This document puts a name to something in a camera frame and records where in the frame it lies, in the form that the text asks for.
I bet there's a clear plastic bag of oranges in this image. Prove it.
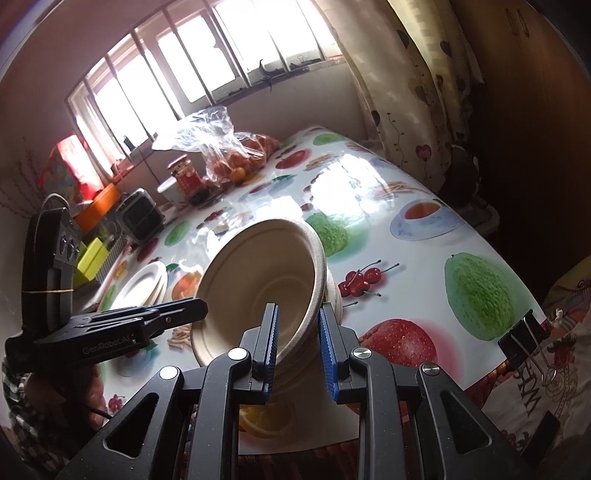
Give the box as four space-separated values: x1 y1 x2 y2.
151 105 281 185

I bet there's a fruit print glossy tablecloth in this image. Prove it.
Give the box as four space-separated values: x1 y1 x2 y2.
95 124 548 455

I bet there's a white paper tub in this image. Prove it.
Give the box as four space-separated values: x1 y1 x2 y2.
157 178 195 209

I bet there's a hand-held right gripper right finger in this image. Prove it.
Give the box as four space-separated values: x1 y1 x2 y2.
318 302 534 480

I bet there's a red printed box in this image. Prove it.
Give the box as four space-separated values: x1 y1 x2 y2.
41 135 105 204

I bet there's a black rectangular object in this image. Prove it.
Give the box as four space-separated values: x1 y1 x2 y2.
519 411 561 455

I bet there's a barred window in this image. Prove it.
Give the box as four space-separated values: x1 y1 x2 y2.
65 0 345 181

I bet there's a white paper plate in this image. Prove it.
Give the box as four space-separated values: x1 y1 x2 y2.
110 261 167 309
115 265 170 311

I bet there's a black binder clip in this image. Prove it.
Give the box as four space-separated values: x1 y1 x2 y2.
498 309 559 387

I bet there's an orange box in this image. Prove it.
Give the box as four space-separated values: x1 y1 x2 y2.
74 184 122 232

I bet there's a beige paper bowl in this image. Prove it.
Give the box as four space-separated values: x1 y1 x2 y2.
274 268 340 381
277 277 345 386
190 218 329 367

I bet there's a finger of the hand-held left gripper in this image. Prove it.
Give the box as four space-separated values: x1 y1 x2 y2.
88 300 195 320
69 298 209 347

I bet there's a person's left hand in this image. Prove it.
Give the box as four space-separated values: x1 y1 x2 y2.
25 362 107 432

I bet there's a brown wooden cabinet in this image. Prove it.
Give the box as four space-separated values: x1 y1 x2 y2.
450 0 591 296

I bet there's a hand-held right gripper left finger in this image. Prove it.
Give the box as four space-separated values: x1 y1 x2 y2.
55 302 281 480

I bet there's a black white striped box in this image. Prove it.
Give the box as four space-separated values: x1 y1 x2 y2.
95 240 127 282

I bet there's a red label jar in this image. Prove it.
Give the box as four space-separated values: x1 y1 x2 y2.
167 156 208 204

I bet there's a dark grey small heater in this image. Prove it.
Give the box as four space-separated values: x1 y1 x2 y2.
117 188 166 241

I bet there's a dark bag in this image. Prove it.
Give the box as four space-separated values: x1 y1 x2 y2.
436 143 483 208

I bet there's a cream heart print curtain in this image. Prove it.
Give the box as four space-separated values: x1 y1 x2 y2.
332 0 485 158

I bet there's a person's left forearm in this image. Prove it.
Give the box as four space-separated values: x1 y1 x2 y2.
0 360 98 476

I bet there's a printed blanket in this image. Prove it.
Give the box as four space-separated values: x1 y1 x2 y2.
480 318 591 457

